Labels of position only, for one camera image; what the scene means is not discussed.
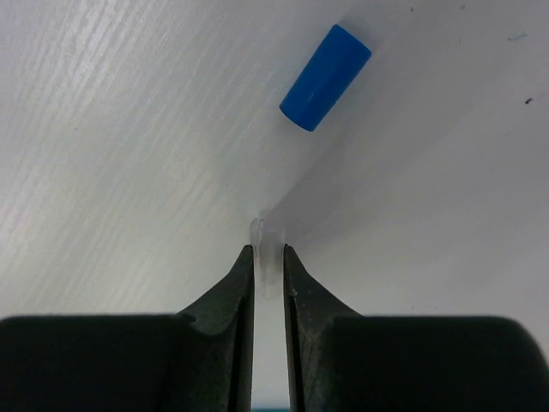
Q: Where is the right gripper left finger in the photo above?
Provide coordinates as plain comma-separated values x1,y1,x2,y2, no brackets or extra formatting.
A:
1,246,254,411

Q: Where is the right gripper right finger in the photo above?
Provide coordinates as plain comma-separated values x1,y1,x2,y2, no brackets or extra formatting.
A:
283,246,548,411

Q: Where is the blue pen cap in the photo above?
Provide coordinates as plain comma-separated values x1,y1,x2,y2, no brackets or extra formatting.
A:
279,25,372,132

